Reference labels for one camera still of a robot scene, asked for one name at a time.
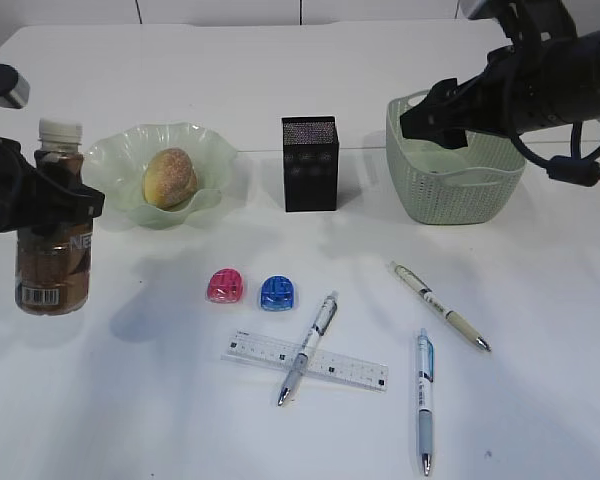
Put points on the pink pencil sharpener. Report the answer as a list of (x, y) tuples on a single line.
[(225, 286)]

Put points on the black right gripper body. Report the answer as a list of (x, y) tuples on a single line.
[(505, 91)]

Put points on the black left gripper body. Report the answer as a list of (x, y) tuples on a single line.
[(12, 176)]

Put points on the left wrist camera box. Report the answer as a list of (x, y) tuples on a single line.
[(14, 88)]

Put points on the green wavy glass plate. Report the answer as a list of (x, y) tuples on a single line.
[(116, 166)]

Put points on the sugared bread loaf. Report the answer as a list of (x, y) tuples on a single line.
[(169, 179)]

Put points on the black mesh pen holder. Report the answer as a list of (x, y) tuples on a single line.
[(310, 163)]

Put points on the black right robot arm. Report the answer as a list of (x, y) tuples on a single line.
[(548, 77)]

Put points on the green plastic woven basket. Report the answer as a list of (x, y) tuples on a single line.
[(438, 186)]

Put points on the clear plastic ruler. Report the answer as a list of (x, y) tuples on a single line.
[(268, 352)]

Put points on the blue pencil sharpener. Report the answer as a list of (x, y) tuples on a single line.
[(277, 294)]

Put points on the cream ballpoint pen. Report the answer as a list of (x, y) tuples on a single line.
[(452, 317)]

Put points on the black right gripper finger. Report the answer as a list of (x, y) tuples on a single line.
[(447, 105), (451, 139)]

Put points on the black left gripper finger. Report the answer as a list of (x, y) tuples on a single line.
[(52, 194)]

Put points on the blue white gel pen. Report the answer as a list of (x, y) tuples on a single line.
[(425, 379)]

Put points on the brown Nescafe coffee bottle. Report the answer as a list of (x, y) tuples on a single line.
[(53, 262)]

